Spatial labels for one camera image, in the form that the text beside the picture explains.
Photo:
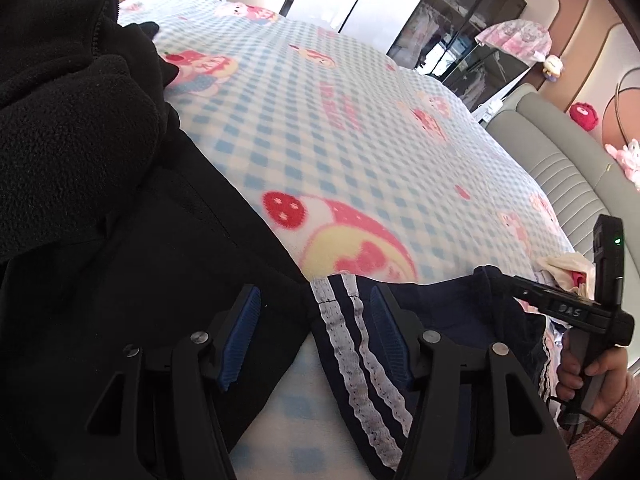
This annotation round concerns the person's right hand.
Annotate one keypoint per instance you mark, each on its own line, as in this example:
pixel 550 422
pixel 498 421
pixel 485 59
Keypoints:
pixel 607 367

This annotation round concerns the person's right forearm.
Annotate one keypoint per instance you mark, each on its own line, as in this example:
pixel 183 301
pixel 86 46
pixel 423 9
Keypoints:
pixel 612 435

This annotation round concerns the red strawberry plush toy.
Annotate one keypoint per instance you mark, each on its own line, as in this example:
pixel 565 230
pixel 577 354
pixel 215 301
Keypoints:
pixel 586 117

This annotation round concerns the blue checkered printed blanket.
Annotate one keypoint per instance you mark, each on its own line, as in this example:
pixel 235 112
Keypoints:
pixel 325 135

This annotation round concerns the black glass cabinet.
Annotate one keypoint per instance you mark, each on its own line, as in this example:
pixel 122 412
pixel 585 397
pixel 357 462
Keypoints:
pixel 465 25

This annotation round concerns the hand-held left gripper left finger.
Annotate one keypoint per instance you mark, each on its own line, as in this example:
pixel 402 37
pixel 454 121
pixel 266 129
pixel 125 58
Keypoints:
pixel 242 340

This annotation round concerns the pink bunny plush toy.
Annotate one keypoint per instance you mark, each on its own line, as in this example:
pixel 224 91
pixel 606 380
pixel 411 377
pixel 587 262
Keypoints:
pixel 625 160

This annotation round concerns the pink printed cloth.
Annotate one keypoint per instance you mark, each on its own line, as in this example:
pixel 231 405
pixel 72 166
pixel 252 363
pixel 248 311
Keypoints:
pixel 515 40

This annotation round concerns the grey padded headboard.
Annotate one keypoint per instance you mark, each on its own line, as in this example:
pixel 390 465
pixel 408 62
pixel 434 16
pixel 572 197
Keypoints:
pixel 555 160

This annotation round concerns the navy skirt with lace trim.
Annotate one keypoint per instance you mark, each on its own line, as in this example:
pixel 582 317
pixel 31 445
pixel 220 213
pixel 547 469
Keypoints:
pixel 450 310

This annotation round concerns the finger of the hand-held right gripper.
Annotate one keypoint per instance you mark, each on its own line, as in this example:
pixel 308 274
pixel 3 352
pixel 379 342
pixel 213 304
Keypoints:
pixel 531 292

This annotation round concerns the black fleece jacket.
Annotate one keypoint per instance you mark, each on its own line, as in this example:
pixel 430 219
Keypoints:
pixel 65 110

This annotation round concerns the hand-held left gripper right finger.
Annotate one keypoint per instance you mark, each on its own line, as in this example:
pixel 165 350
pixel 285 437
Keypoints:
pixel 391 342

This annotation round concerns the cream white garment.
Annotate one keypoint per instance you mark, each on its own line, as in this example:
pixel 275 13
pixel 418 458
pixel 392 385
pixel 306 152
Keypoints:
pixel 565 270

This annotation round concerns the black garment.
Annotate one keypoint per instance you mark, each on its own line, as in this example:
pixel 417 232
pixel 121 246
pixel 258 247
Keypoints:
pixel 150 270

